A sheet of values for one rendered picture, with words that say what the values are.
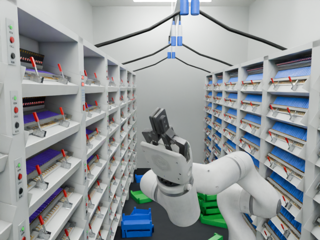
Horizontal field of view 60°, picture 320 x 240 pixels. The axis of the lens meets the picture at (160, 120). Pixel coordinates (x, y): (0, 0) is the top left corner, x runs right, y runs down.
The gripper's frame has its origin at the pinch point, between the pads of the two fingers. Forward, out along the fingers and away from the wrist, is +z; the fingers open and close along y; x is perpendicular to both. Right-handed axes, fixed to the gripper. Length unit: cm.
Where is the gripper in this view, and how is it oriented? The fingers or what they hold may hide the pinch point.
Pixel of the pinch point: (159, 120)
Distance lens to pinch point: 53.3
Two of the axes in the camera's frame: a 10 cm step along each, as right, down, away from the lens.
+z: -2.1, -7.7, -6.0
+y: -8.0, -2.2, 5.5
